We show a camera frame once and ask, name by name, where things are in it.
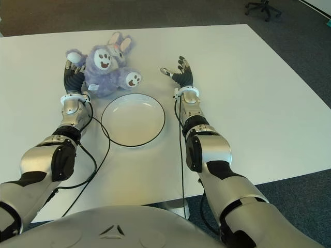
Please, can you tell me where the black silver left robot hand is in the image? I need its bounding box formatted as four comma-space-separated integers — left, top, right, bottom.
63, 59, 86, 95

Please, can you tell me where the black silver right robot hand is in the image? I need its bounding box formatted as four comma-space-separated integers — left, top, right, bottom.
160, 55, 195, 88

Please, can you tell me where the purple plush bunny doll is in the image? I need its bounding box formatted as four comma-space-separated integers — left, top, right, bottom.
64, 31, 144, 98

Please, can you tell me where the white plate black rim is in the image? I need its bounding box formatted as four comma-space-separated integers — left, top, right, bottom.
100, 94, 166, 148

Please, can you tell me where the black office chair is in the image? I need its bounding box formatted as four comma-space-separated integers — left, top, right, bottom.
245, 0, 283, 22

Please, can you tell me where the silver table leg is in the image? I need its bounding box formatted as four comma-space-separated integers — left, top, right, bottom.
155, 199, 191, 220

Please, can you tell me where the grey robot torso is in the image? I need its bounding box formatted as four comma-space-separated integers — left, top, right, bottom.
0, 205, 228, 248

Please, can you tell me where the thin black left wrist cable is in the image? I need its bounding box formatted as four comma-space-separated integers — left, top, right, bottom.
61, 99, 112, 218

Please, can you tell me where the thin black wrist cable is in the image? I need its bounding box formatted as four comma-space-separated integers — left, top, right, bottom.
61, 99, 112, 218
173, 97, 187, 220

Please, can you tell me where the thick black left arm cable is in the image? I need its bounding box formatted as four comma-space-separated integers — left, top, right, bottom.
37, 142, 98, 214

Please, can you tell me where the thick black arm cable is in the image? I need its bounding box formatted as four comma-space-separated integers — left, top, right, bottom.
37, 142, 98, 214
198, 178, 223, 236

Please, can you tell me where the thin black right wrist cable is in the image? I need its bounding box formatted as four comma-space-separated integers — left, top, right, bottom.
173, 97, 187, 220

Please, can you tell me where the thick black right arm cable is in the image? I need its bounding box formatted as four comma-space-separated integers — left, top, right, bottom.
198, 178, 223, 236

